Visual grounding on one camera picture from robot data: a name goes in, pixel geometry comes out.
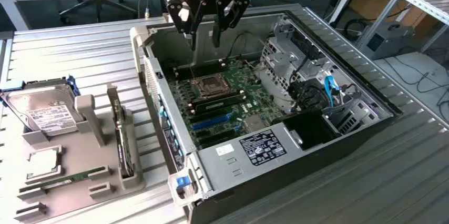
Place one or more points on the graphics card with fan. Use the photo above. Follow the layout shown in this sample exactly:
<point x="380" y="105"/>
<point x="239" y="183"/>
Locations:
<point x="123" y="142"/>

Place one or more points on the office chair base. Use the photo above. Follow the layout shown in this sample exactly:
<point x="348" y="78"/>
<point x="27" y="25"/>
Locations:
<point x="116" y="5"/>

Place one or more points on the silver drive cage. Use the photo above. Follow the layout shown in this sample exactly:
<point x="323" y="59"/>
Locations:
<point x="280" y="58"/>

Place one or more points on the green motherboard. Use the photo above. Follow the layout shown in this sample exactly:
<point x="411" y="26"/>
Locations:
<point x="245" y="76"/>

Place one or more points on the CPU socket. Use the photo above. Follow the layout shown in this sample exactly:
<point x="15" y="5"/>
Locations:
<point x="212" y="86"/>

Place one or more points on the labelled RAM stick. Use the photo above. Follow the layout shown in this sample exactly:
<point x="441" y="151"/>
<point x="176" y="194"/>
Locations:
<point x="214" y="106"/>

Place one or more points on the blue expansion slot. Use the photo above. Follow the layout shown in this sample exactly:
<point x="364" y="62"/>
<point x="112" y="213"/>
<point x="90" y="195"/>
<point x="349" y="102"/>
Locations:
<point x="211" y="122"/>

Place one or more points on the silver chipset heatsink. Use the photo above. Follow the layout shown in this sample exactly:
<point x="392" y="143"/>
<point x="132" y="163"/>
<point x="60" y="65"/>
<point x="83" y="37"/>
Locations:
<point x="256" y="124"/>

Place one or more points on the grey control box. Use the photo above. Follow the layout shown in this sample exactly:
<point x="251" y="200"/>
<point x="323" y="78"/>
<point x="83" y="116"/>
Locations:
<point x="385" y="42"/>

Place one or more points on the silver hard disk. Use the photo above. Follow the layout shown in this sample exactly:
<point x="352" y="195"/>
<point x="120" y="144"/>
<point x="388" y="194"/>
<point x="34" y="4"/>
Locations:
<point x="39" y="103"/>

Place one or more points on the silver disk bay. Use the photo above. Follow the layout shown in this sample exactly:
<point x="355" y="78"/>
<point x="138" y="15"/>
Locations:
<point x="345" y="121"/>

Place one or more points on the silver power supply unit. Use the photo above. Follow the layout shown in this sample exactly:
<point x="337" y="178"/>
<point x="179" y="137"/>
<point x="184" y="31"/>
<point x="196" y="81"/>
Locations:
<point x="228" y="171"/>

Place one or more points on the grey parts rack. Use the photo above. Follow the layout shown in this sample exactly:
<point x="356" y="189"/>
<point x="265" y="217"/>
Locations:
<point x="80" y="161"/>

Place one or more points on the blue case latch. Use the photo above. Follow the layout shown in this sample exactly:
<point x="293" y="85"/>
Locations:
<point x="182" y="182"/>

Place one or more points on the silver CPU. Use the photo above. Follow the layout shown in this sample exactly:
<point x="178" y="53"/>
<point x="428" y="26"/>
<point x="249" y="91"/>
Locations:
<point x="44" y="162"/>

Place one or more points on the open black PC case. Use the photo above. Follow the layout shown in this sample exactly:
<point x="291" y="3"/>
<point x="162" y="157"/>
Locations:
<point x="280" y="195"/>

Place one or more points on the green RAM stick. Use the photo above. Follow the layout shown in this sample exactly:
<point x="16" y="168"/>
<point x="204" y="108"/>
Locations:
<point x="63" y="180"/>

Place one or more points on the aluminium frame table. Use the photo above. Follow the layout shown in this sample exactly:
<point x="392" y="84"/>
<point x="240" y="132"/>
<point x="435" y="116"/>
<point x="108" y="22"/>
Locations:
<point x="428" y="0"/>

